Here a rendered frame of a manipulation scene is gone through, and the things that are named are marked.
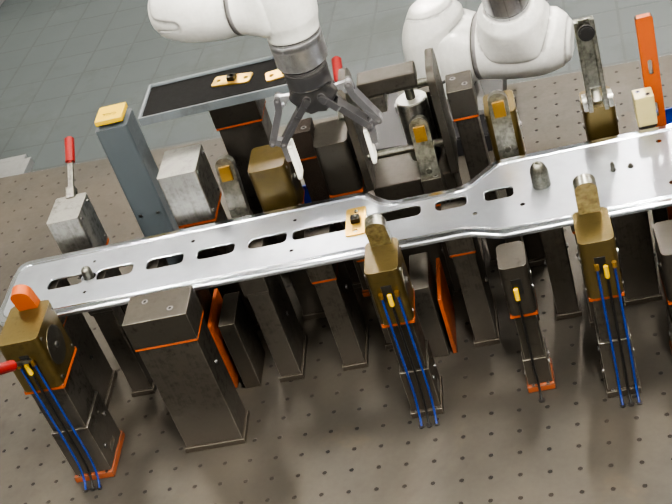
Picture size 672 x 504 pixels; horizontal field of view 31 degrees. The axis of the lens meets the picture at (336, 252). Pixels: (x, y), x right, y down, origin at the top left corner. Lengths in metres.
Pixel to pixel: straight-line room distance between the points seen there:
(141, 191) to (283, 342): 0.49
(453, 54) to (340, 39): 2.39
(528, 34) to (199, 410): 1.10
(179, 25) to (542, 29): 0.98
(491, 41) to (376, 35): 2.39
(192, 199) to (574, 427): 0.84
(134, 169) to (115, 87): 2.90
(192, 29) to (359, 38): 3.13
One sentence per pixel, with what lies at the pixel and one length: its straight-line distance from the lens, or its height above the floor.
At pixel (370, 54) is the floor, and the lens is 4.93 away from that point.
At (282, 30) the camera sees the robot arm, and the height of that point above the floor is 1.43.
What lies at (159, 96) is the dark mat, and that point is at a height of 1.16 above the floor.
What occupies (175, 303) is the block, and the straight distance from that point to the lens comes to 2.10.
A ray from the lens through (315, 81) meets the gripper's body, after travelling 1.99.
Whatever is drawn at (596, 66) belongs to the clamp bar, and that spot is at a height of 1.12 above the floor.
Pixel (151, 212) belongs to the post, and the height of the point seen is 0.92.
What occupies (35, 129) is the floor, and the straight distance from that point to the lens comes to 5.36.
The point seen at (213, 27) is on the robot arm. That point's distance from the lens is 1.97.
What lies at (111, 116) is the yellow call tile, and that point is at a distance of 2.49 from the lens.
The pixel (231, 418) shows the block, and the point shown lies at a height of 0.77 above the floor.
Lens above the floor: 2.23
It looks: 35 degrees down
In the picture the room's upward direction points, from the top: 19 degrees counter-clockwise
